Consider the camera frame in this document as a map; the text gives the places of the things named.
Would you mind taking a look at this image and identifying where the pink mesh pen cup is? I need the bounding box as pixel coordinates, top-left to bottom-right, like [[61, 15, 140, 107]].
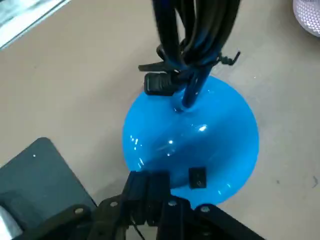
[[291, 0, 320, 38]]

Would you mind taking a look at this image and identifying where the black lamp cord bundle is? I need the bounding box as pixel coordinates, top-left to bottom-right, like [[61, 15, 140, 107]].
[[138, 0, 241, 97]]

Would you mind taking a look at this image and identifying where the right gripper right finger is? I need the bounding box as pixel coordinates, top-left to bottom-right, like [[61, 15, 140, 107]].
[[148, 171, 266, 240]]

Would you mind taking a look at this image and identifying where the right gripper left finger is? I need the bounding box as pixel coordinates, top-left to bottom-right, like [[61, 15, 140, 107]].
[[44, 171, 151, 240]]

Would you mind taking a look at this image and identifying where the blue desk lamp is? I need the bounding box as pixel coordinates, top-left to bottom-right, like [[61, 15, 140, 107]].
[[121, 0, 260, 207]]

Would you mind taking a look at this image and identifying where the black mouse pad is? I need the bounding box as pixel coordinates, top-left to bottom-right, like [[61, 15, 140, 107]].
[[0, 136, 99, 240]]

